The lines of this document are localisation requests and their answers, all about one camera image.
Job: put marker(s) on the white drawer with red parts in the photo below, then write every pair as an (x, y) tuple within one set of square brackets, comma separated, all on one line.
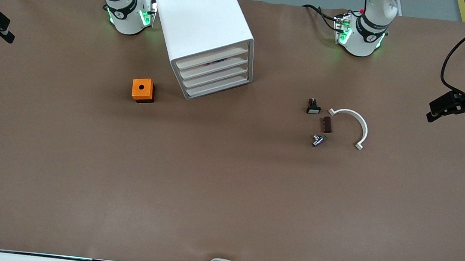
[(212, 58)]

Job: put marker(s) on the orange button box with hole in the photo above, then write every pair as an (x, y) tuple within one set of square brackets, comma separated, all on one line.
[(141, 89)]

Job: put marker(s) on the brown terminal block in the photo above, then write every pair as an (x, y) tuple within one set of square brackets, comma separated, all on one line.
[(327, 125)]

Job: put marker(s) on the white curved plastic bracket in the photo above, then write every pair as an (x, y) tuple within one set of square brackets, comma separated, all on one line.
[(357, 117)]

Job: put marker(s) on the silver key switch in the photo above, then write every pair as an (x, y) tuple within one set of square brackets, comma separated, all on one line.
[(318, 140)]

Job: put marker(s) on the small black push-button switch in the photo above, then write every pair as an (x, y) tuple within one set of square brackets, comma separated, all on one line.
[(313, 108)]

